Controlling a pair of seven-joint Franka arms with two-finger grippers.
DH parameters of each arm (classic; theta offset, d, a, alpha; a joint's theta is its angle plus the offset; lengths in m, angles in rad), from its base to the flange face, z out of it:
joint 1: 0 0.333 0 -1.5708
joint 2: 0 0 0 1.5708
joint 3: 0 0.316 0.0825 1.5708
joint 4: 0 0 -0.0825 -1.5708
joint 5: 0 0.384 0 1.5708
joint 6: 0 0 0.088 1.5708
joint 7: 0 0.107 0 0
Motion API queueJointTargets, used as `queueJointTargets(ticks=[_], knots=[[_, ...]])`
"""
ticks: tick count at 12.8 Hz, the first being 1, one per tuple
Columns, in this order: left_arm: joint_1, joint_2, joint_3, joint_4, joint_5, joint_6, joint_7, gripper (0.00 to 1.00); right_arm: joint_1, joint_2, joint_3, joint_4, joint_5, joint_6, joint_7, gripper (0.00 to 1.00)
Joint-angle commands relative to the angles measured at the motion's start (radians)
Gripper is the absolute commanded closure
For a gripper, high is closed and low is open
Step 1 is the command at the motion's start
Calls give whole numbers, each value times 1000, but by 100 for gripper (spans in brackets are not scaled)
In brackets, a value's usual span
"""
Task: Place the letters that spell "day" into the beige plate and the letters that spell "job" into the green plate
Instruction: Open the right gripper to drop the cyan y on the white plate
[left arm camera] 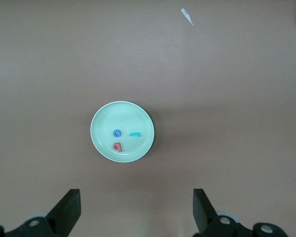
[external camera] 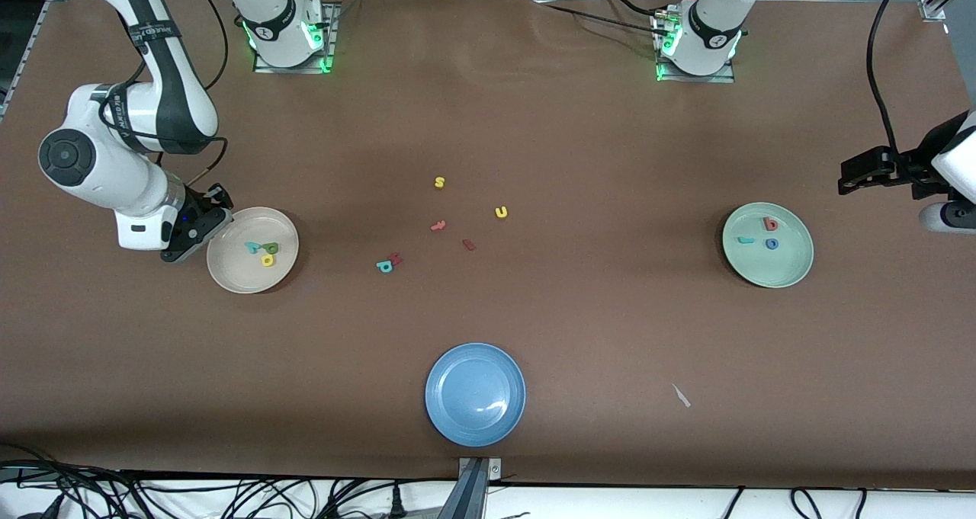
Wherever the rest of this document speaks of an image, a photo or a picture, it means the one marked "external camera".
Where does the blue plate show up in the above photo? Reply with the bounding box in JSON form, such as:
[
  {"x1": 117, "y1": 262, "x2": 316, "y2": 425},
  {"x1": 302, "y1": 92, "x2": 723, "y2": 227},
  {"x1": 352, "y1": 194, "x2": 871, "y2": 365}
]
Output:
[{"x1": 425, "y1": 342, "x2": 527, "y2": 448}]

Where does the brown table cover sheet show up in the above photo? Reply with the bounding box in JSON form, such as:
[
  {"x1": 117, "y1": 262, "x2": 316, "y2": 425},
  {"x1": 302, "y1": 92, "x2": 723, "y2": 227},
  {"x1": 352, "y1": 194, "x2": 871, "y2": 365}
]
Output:
[{"x1": 0, "y1": 0, "x2": 976, "y2": 491}]

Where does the beige brown plate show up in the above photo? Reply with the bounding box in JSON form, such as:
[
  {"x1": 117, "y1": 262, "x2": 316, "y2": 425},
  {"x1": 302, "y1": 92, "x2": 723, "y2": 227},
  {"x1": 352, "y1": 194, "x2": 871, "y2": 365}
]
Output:
[{"x1": 207, "y1": 207, "x2": 300, "y2": 294}]

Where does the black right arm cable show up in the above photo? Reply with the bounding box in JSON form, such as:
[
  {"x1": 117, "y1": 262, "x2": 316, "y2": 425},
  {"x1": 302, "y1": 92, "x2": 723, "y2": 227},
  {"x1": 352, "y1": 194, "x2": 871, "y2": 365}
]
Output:
[{"x1": 137, "y1": 0, "x2": 230, "y2": 188}]

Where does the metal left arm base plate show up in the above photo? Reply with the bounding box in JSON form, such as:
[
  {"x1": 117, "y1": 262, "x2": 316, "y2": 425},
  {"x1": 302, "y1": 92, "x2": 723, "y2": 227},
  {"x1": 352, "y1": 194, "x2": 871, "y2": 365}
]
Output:
[{"x1": 652, "y1": 12, "x2": 737, "y2": 84}]

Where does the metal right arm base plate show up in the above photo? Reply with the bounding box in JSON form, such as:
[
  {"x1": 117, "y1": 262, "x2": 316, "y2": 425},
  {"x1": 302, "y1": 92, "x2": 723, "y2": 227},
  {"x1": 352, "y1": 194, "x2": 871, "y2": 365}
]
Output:
[{"x1": 253, "y1": 2, "x2": 338, "y2": 74}]

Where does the light green plate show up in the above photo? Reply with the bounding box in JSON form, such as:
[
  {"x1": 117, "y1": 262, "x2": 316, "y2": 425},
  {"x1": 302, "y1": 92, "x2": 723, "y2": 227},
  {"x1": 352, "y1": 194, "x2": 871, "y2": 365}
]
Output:
[{"x1": 722, "y1": 202, "x2": 814, "y2": 289}]

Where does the black cable on table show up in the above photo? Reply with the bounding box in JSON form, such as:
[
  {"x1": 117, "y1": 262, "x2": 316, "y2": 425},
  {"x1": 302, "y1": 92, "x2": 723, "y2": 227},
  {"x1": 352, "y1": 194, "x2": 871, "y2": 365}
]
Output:
[
  {"x1": 543, "y1": 2, "x2": 668, "y2": 34},
  {"x1": 606, "y1": 0, "x2": 673, "y2": 17}
]

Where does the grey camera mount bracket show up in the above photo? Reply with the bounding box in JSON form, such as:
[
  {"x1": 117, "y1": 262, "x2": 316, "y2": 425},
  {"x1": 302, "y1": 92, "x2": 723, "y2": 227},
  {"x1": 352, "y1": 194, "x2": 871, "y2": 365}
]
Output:
[{"x1": 438, "y1": 457, "x2": 502, "y2": 519}]

